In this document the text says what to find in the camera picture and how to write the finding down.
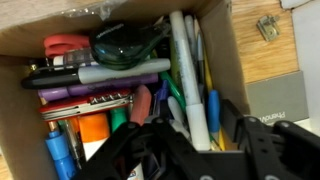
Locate brown cardboard box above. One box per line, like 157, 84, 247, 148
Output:
0, 0, 252, 180

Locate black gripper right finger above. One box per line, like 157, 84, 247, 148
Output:
220, 98, 320, 180

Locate green marker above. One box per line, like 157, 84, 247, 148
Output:
109, 107, 129, 133

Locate red handled scissors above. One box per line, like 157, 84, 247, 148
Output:
43, 33, 92, 60

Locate grey marker black cap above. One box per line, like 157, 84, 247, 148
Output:
21, 58, 172, 90

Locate green pen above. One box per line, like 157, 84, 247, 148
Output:
159, 70, 187, 113

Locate red pocket knife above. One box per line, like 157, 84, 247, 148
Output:
38, 88, 135, 122

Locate dark green tape dispenser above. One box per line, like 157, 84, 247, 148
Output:
89, 20, 172, 71

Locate small white marker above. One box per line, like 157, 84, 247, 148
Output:
167, 96, 192, 138

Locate purple highlighter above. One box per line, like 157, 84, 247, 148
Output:
37, 73, 160, 103

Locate grey notebook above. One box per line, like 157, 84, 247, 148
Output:
245, 69, 310, 125

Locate blue marker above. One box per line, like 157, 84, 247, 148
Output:
44, 130, 79, 180

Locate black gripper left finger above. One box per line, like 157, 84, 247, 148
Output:
76, 116, 214, 180

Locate blue cap pen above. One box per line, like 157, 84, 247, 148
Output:
207, 89, 221, 135

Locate brass metal latch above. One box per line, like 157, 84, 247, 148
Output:
256, 14, 281, 43

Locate pink eraser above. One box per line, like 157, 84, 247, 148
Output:
129, 84, 153, 127

